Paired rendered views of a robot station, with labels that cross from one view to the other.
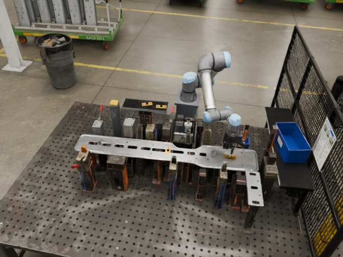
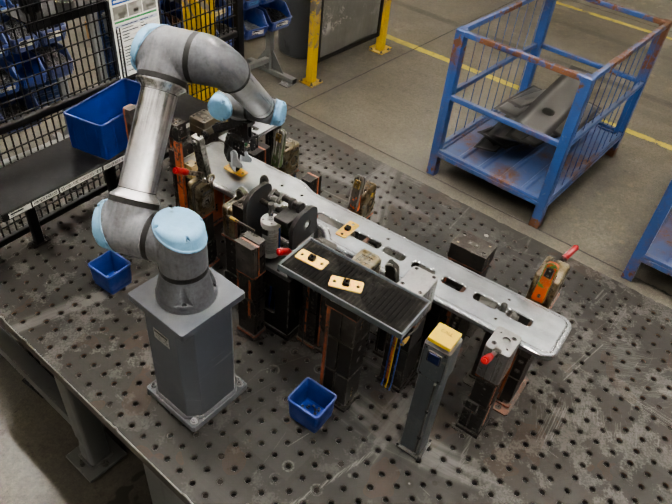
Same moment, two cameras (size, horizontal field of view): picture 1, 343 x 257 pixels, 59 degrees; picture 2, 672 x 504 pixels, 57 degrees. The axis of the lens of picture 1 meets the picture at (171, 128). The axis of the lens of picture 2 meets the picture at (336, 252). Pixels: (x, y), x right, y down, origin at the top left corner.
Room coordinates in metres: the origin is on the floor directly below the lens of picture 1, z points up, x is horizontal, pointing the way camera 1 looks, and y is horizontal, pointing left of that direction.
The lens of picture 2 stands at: (2.99, 0.66, 2.23)
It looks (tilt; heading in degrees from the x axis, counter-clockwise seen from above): 41 degrees down; 206
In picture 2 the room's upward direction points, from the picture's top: 6 degrees clockwise
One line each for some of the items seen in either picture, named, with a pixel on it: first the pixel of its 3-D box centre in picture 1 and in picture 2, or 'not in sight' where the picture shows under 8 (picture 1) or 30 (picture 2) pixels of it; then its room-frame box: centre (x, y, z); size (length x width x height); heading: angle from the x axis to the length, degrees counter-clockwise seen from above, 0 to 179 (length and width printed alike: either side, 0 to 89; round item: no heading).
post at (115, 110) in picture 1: (116, 124); (427, 397); (2.00, 0.48, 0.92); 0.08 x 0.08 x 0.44; 84
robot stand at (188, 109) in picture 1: (186, 116); (192, 344); (2.18, -0.14, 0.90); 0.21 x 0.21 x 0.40; 80
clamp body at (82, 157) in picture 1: (87, 171); (534, 311); (1.49, 0.62, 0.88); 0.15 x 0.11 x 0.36; 174
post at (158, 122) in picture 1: (160, 139); (329, 304); (1.84, 0.09, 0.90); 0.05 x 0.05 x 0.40; 84
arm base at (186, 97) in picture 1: (188, 93); (185, 278); (2.18, -0.14, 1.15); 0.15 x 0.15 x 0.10
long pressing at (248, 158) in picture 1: (165, 151); (354, 232); (1.61, 0.04, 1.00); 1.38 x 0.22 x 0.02; 84
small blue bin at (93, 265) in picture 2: (242, 143); (111, 273); (1.99, -0.65, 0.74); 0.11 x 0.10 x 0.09; 84
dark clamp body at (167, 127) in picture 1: (167, 143); (315, 294); (1.81, 0.03, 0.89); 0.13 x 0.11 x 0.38; 174
